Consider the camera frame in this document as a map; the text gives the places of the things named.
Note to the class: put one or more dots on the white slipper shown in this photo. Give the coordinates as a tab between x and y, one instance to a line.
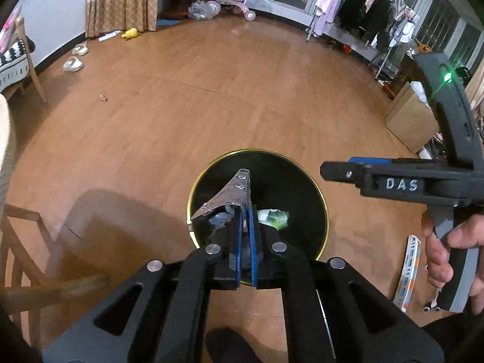
80	49
73	64

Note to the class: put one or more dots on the blue mat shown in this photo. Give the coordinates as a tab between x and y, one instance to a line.
168	22

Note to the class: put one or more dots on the white green packet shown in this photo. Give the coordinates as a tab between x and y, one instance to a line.
276	219

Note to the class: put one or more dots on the wooden chair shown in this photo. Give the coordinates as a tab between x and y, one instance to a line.
22	215

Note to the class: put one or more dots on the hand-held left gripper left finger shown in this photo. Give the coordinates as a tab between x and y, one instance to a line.
236	242

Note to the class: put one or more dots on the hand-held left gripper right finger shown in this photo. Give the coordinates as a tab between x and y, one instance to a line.
254	242

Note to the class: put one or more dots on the yellow toy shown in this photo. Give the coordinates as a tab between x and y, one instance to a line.
129	33

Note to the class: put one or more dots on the white paper sheet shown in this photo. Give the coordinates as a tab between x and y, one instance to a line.
109	36

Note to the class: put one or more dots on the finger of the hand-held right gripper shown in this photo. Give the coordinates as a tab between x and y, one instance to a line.
340	172
370	160

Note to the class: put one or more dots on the lilac robe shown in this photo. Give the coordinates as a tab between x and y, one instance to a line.
329	0

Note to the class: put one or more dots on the blue white wrapper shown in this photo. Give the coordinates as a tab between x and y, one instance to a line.
221	220

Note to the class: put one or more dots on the wooden sofa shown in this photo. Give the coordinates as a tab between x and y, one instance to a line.
36	79

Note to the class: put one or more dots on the small clear litter piece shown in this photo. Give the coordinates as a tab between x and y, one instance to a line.
104	98

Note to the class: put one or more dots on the white orange toy train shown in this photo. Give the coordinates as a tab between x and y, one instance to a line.
408	272

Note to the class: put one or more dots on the pink printed cushion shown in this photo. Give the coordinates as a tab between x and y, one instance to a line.
9	30

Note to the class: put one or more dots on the metal clothes rack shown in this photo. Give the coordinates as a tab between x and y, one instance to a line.
382	60

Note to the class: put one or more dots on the black jacket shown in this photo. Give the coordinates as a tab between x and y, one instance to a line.
353	0

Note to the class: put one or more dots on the cardboard box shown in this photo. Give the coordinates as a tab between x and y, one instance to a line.
408	121

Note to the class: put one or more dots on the person's right hand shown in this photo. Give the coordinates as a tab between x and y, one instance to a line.
438	268

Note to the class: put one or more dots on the grey plastic bag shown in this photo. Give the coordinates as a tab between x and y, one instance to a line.
204	10

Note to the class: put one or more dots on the orange ball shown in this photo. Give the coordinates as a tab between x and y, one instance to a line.
346	48

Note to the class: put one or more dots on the silver foil wrapper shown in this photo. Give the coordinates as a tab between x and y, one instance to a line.
230	196

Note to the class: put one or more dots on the beige patterned curtain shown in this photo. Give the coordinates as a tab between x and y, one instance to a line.
121	3

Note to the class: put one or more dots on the black trash bin gold rim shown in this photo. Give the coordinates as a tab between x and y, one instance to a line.
287	181

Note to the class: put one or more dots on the white cloth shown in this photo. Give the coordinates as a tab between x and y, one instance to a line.
419	90

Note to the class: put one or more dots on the black white sofa blanket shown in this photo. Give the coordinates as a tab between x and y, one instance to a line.
13	64

